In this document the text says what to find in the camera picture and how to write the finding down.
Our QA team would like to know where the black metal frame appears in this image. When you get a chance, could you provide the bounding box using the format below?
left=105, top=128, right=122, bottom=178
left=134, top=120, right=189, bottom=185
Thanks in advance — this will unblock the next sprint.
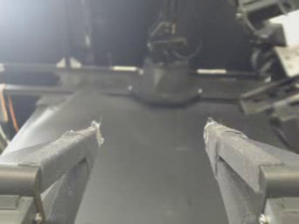
left=0, top=56, right=273, bottom=97

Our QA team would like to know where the black and white machinery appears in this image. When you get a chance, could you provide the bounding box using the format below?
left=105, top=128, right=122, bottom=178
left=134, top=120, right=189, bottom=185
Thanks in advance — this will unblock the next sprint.
left=234, top=0, right=299, bottom=122

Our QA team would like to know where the orange cable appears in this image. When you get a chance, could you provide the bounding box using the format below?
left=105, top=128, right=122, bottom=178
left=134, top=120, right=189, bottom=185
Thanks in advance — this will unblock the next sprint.
left=0, top=83, right=21, bottom=133

